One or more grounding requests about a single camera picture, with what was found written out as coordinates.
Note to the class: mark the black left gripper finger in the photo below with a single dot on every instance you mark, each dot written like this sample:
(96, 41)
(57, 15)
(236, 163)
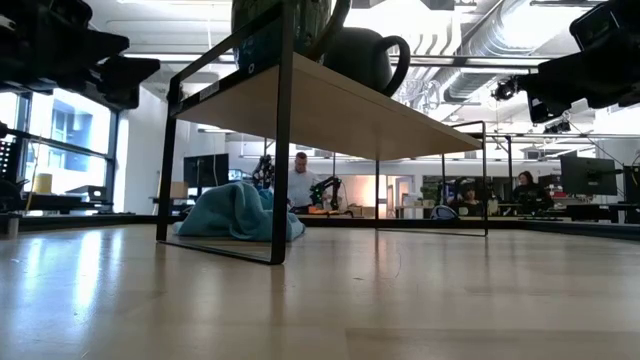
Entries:
(122, 80)
(90, 47)

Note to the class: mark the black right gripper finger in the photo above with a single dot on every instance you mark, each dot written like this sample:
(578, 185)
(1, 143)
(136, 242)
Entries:
(547, 111)
(550, 85)

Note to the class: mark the teal glazed ceramic bowl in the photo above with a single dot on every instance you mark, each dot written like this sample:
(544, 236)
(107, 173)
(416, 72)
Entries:
(300, 25)

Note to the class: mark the black mug with green inside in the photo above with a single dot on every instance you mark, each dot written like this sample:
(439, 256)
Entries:
(365, 57)

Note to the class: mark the black background robot arm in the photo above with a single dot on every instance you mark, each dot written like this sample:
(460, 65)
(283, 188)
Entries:
(325, 192)
(263, 172)

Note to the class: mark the black computer monitor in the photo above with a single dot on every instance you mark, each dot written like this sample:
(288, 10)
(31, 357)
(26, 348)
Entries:
(588, 175)
(205, 170)

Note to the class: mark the person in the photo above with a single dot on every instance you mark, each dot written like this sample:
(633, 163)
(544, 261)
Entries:
(467, 202)
(531, 197)
(301, 187)

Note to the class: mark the black overhead rig bar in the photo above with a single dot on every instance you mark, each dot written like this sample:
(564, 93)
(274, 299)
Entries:
(450, 61)

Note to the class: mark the cardboard box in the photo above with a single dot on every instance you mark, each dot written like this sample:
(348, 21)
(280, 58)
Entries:
(178, 190)

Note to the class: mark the yellow cylinder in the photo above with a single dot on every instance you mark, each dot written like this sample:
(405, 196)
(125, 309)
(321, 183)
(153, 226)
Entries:
(42, 183)

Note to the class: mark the white round object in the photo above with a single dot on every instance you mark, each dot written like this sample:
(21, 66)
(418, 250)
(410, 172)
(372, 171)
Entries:
(443, 213)

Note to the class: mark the teal cloth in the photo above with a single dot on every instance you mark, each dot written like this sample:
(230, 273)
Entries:
(225, 215)

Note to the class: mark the black ceiling camera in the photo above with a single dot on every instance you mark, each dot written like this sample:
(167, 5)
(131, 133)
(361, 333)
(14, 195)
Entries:
(556, 127)
(505, 89)

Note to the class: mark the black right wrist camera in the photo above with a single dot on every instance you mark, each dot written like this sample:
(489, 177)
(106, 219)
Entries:
(597, 25)

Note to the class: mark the silver ventilation duct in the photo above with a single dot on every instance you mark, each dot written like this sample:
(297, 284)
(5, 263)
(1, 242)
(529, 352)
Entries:
(465, 85)

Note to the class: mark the black table frame rails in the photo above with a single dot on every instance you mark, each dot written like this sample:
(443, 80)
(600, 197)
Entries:
(575, 229)

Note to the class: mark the wooden shelf with black frame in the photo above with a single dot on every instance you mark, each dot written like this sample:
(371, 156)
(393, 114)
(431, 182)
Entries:
(330, 110)

